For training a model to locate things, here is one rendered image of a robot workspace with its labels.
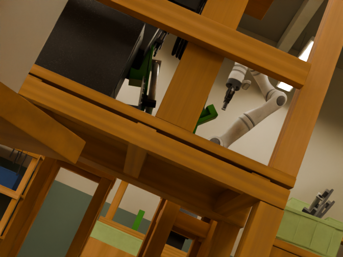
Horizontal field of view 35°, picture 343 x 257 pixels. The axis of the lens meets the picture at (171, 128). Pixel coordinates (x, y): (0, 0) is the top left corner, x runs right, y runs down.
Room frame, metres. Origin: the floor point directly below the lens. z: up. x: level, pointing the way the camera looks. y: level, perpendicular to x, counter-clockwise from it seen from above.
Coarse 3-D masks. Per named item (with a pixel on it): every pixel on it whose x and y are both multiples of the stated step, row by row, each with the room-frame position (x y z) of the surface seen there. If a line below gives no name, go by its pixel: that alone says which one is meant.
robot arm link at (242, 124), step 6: (240, 120) 2.66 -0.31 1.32; (246, 120) 2.65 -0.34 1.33; (234, 126) 2.69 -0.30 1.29; (240, 126) 2.66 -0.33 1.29; (246, 126) 2.66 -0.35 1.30; (252, 126) 2.67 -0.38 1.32; (228, 132) 2.72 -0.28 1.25; (234, 132) 2.69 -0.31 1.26; (240, 132) 2.68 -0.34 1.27; (246, 132) 2.69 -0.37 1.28; (222, 138) 2.74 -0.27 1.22; (228, 138) 2.72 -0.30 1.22; (234, 138) 2.71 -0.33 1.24; (228, 144) 2.73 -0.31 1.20
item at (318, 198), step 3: (318, 192) 2.91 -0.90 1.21; (318, 195) 2.91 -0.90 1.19; (321, 195) 2.91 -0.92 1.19; (315, 198) 2.91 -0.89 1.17; (318, 198) 2.88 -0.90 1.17; (321, 198) 2.88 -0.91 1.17; (315, 201) 2.92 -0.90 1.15; (318, 201) 2.91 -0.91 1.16; (312, 204) 2.94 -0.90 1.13; (315, 204) 2.93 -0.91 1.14; (309, 207) 2.96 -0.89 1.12; (312, 207) 2.94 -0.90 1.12
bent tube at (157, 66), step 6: (156, 60) 2.11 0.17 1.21; (156, 66) 2.09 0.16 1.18; (156, 72) 2.06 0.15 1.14; (156, 78) 2.05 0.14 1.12; (150, 84) 2.06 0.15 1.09; (156, 84) 2.05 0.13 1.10; (150, 90) 2.06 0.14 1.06; (150, 96) 2.07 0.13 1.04; (150, 108) 2.11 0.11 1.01; (150, 114) 2.14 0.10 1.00
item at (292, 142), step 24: (216, 0) 1.76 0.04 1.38; (240, 0) 1.76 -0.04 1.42; (336, 0) 1.76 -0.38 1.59; (336, 24) 1.76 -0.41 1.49; (192, 48) 1.76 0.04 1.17; (312, 48) 1.82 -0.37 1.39; (336, 48) 1.76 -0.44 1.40; (192, 72) 1.76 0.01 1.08; (216, 72) 1.76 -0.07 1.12; (312, 72) 1.76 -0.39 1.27; (168, 96) 1.76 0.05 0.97; (192, 96) 1.76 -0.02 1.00; (312, 96) 1.76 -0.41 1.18; (168, 120) 1.76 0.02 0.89; (192, 120) 1.76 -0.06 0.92; (288, 120) 1.78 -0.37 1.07; (312, 120) 1.76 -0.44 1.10; (288, 144) 1.76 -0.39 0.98; (288, 168) 1.76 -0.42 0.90
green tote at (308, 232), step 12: (288, 216) 2.49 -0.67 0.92; (300, 216) 2.48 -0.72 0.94; (312, 216) 2.47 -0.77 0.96; (288, 228) 2.49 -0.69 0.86; (300, 228) 2.48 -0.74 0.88; (312, 228) 2.46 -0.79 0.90; (324, 228) 2.45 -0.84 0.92; (336, 228) 2.44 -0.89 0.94; (288, 240) 2.48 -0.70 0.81; (300, 240) 2.47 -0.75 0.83; (312, 240) 2.46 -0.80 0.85; (324, 240) 2.45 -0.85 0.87; (336, 240) 2.44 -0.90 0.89; (312, 252) 2.46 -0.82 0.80; (324, 252) 2.45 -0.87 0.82; (336, 252) 2.43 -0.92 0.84
